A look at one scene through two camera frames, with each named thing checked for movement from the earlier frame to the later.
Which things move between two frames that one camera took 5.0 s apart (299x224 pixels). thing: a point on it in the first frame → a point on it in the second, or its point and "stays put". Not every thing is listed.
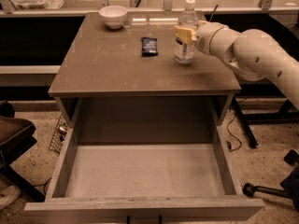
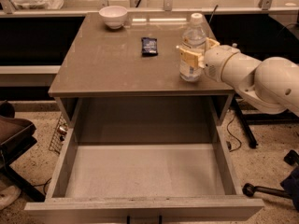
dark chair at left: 16,135 stays put
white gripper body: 204,38 → 214,61
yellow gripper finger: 202,22 → 210,43
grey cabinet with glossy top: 126,79 stays put
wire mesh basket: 59,135 stays put
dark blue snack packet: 149,47 stays put
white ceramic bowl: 113,16 stays put
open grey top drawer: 144,160 stays put
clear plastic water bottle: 185,53 → 193,39
